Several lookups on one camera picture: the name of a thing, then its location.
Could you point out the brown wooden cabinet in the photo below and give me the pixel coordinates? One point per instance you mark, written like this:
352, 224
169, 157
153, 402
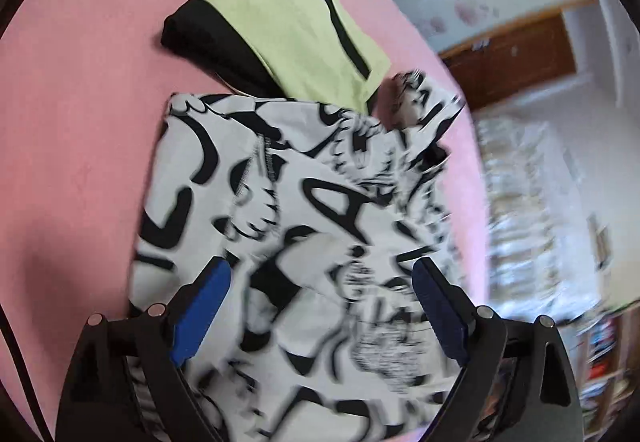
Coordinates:
515, 67

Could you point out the white black printed jacket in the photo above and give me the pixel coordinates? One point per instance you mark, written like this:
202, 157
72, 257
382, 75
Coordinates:
300, 222

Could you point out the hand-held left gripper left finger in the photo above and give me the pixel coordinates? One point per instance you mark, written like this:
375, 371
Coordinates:
200, 312

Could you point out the green black folded garment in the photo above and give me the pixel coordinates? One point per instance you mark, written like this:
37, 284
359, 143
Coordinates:
280, 22

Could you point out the wooden bookshelf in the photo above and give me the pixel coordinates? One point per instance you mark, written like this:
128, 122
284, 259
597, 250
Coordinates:
600, 362

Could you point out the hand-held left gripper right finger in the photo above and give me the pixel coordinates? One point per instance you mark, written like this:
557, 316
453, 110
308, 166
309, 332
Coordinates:
440, 312

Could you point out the pink bed blanket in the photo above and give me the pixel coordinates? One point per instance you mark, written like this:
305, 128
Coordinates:
75, 122

